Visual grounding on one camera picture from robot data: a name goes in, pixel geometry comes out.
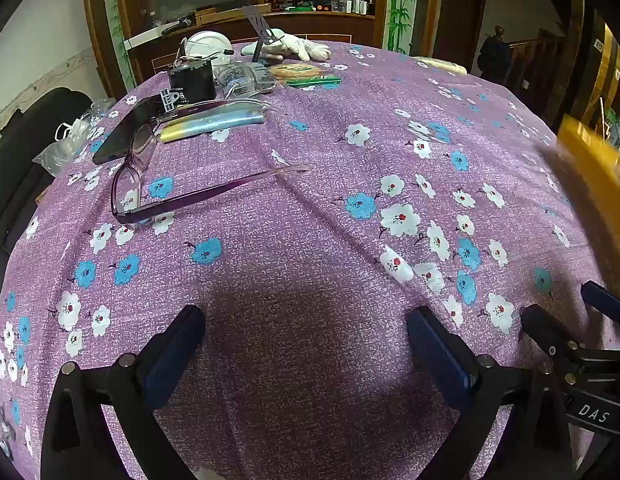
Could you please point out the black microphone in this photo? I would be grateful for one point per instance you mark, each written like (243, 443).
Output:
(177, 25)

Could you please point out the purple floral tablecloth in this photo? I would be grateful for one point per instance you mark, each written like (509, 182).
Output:
(300, 260)

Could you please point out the purple frame glasses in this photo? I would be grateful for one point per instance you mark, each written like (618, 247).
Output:
(215, 191)

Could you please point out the crumpled clear plastic bag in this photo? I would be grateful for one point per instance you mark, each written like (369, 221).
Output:
(65, 145)

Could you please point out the green pen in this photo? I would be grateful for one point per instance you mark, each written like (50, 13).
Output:
(315, 79)

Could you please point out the dark standing figure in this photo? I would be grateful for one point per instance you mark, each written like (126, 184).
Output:
(495, 55)

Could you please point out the black box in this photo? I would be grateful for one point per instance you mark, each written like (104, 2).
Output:
(192, 85)

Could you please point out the wooden stair railing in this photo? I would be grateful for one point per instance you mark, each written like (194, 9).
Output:
(540, 60)

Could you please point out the bamboo painted panel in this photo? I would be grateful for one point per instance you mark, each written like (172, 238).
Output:
(115, 20)
(401, 5)

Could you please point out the iridescent pencil case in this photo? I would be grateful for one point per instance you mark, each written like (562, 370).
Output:
(215, 122)

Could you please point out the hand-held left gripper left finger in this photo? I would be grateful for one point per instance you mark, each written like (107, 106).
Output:
(165, 365)

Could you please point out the white tray with yellow tape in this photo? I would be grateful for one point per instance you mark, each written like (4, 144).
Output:
(590, 155)

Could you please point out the black smartphone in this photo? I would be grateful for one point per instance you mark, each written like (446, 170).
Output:
(120, 135)

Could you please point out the white glove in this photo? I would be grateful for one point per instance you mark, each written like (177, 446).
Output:
(295, 45)

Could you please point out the gold trimmed dark cabinet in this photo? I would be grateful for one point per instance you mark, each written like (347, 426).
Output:
(605, 60)

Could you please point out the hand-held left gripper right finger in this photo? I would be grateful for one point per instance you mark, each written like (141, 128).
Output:
(440, 355)

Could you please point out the wooden glass cabinet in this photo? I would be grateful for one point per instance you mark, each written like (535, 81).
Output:
(340, 25)

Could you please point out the cream flat bar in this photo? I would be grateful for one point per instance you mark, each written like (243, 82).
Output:
(440, 64)

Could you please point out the small perforated metal bracket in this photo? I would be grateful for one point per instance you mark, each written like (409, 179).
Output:
(169, 100)

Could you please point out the black chair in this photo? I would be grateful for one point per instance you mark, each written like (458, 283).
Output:
(20, 160)

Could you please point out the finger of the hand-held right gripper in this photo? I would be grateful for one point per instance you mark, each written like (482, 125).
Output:
(550, 332)
(607, 302)

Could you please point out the brown door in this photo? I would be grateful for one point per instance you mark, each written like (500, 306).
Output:
(460, 20)

